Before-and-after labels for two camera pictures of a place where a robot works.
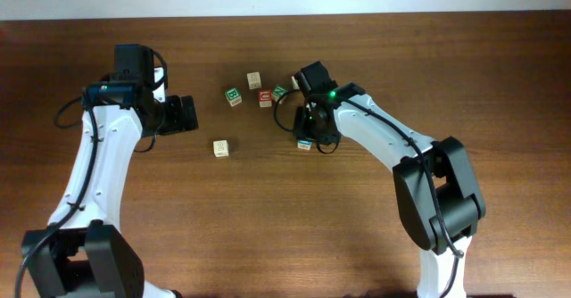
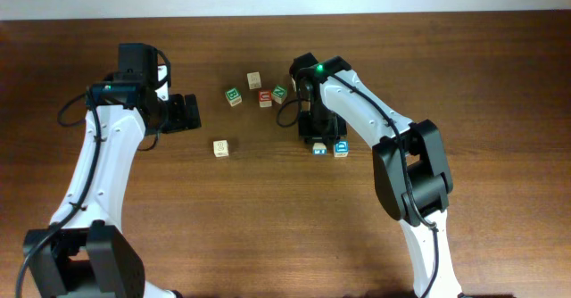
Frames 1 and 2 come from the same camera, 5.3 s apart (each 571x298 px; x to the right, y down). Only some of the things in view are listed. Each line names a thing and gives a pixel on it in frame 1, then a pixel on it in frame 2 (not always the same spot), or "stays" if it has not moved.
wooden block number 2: x=221 y=148 stays
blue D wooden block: x=304 y=144 -> x=341 y=148
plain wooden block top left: x=253 y=80 stays
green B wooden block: x=233 y=96 stays
